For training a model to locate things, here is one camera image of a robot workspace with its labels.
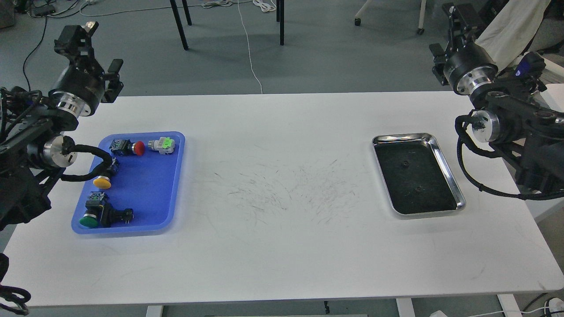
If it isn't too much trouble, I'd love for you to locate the black switch block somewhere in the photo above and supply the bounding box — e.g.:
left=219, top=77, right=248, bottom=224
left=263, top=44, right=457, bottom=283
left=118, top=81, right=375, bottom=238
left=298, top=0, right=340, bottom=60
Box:
left=100, top=203, right=134, bottom=228

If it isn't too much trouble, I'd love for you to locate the black floor cable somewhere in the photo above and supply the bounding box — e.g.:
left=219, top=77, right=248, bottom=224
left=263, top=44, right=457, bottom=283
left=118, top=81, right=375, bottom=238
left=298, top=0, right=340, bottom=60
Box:
left=13, top=0, right=89, bottom=91

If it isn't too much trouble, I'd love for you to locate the black table leg right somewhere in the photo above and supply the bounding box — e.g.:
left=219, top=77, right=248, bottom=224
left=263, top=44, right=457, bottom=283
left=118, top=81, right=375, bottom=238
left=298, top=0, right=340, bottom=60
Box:
left=275, top=0, right=285, bottom=46

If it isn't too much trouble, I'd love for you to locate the black table leg left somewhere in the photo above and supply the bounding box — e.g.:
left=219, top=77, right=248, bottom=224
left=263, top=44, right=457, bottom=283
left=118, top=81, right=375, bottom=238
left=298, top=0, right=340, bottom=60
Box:
left=169, top=0, right=192, bottom=52

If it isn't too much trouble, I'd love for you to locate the blue plastic tray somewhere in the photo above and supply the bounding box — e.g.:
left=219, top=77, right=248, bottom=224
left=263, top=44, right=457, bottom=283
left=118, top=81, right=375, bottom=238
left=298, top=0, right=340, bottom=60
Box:
left=71, top=132, right=186, bottom=236

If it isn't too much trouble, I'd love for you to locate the green push button switch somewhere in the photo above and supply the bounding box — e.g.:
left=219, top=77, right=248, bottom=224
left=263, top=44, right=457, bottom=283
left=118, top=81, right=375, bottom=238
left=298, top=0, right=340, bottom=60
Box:
left=79, top=191, right=107, bottom=229

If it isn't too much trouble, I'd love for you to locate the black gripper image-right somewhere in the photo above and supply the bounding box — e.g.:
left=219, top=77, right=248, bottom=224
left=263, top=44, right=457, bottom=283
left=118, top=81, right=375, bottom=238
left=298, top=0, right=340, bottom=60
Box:
left=429, top=3, right=498, bottom=96

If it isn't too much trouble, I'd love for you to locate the silver metal tray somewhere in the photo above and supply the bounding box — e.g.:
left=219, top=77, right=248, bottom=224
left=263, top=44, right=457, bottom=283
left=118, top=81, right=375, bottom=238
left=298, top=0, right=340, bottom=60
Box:
left=372, top=133, right=467, bottom=217

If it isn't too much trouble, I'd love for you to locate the green grey switch module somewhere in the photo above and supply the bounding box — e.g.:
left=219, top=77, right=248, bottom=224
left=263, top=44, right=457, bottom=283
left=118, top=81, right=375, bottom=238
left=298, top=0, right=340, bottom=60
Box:
left=148, top=137, right=175, bottom=155

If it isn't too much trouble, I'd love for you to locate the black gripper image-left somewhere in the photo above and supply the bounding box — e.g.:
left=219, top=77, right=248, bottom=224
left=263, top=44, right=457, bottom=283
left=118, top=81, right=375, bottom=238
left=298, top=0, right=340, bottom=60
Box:
left=48, top=21, right=124, bottom=116

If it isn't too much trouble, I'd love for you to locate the white cable on floor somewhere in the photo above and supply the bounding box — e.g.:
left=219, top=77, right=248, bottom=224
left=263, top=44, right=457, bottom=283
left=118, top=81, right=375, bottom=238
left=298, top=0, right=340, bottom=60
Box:
left=200, top=0, right=277, bottom=94

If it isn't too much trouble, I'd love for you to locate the yellow push button switch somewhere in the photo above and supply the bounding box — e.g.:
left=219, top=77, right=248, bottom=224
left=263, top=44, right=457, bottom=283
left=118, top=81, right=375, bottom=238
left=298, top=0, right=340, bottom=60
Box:
left=92, top=157, right=119, bottom=189

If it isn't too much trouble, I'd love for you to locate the black table leg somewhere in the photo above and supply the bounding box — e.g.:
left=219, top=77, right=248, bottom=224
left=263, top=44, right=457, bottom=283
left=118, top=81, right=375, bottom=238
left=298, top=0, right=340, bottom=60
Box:
left=275, top=0, right=285, bottom=46
left=169, top=0, right=192, bottom=52

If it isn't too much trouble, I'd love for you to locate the red push button switch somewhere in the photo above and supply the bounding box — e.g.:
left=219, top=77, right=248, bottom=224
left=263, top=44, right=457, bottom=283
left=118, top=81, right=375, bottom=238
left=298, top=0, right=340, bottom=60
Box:
left=108, top=139, right=145, bottom=156

